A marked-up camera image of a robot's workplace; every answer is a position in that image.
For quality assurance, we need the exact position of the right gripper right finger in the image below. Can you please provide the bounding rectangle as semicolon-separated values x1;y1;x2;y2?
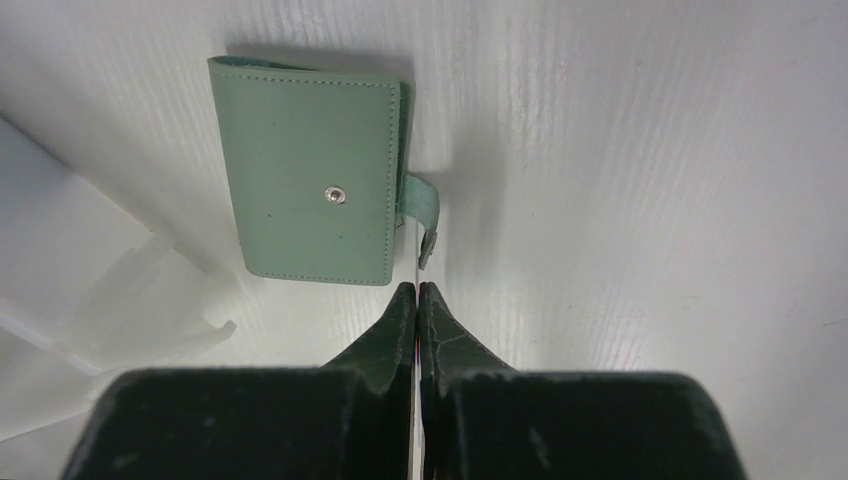
417;282;747;479

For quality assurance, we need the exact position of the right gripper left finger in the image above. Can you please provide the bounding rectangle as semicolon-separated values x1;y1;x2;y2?
63;283;417;479

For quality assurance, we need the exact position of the silver VIP credit card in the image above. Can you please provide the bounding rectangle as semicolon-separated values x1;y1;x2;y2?
410;222;425;480

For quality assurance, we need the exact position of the green leather card holder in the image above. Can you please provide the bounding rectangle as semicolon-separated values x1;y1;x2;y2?
208;55;440;286

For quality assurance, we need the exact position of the clear plastic card box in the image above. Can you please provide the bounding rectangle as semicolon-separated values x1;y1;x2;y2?
1;123;236;440

